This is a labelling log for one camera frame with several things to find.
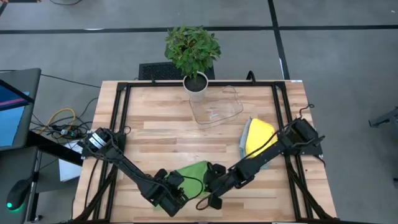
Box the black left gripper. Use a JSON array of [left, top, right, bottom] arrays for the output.
[[144, 168, 190, 218]]

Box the clear plastic bin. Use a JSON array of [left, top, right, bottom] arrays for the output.
[[188, 86, 244, 126]]

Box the yellow towel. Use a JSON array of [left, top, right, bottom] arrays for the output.
[[244, 118, 279, 159]]

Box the light blue teal-edged towel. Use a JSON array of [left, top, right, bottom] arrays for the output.
[[239, 148, 272, 170]]

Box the black metal table frame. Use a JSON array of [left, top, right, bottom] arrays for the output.
[[73, 80, 338, 224]]

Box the green towel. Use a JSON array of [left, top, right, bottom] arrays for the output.
[[153, 160, 213, 213]]

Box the black floor vent grille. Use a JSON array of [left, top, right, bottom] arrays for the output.
[[138, 61, 216, 81]]

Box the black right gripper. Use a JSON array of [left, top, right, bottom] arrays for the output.
[[203, 163, 246, 210]]

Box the black cable bundle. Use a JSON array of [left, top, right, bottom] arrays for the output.
[[30, 98, 100, 141]]

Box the white plant pot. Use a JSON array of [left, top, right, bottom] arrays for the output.
[[182, 71, 209, 102]]

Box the green leafy plant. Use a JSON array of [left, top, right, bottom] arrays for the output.
[[164, 24, 222, 79]]

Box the black computer mouse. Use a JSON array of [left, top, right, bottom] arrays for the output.
[[6, 179, 32, 212]]

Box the black floor stand base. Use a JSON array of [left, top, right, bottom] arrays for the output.
[[368, 107, 398, 128]]

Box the grey side desk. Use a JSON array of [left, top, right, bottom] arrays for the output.
[[0, 130, 84, 224]]

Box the monitor with blue screen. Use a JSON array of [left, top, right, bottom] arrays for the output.
[[0, 67, 42, 152]]

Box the thin black floor cable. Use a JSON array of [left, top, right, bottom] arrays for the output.
[[40, 73, 103, 90]]

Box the yellow cable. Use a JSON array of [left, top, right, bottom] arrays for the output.
[[37, 107, 77, 134]]

